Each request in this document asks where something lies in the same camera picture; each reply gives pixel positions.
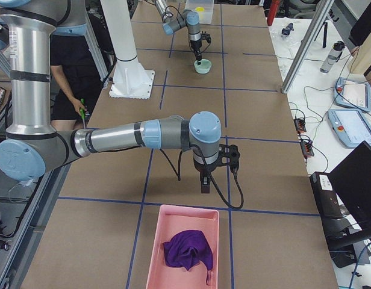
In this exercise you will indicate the orange cable hub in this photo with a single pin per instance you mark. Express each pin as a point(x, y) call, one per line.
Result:
point(307, 148)
point(300, 125)

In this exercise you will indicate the black labelled equipment case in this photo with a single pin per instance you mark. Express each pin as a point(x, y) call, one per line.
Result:
point(325, 197)

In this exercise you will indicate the pink plastic box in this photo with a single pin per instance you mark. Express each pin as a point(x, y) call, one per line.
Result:
point(172, 220)

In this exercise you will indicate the seated person in black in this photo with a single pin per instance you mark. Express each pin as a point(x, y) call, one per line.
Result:
point(75, 71)

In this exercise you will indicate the light green ceramic bowl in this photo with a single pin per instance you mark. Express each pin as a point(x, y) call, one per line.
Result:
point(202, 66)

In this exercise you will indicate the blue teach pendant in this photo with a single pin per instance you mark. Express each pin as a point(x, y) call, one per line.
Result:
point(353, 94)
point(350, 126)

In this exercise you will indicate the right orange cable hub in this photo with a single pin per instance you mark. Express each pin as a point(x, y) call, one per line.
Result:
point(307, 148)

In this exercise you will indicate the clear plastic storage bin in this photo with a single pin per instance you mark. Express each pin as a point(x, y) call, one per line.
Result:
point(204, 8)

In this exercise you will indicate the green handled tool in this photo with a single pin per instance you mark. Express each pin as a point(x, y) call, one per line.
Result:
point(83, 114)

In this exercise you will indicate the left orange cable hub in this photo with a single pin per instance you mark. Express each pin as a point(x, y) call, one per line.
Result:
point(300, 125)

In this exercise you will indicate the black monitor on stand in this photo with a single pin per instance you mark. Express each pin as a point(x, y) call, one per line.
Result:
point(351, 180)

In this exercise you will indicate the aluminium frame post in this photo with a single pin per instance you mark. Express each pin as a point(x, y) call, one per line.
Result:
point(313, 28)

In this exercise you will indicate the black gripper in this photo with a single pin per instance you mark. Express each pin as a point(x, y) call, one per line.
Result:
point(195, 45)
point(204, 168)

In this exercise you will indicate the purple microfiber cloth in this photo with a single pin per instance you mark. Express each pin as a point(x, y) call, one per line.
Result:
point(187, 249)

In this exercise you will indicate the clear water bottle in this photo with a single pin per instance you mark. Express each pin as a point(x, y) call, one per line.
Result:
point(333, 56)

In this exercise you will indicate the folded dark blue umbrella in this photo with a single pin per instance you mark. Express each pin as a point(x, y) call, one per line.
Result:
point(287, 30)

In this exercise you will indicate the upper blue teach pendant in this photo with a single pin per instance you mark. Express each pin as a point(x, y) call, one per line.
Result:
point(353, 94)

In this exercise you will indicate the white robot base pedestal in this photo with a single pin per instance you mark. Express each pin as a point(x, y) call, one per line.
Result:
point(130, 79)

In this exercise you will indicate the lower blue teach pendant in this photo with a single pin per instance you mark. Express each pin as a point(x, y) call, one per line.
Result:
point(350, 126)

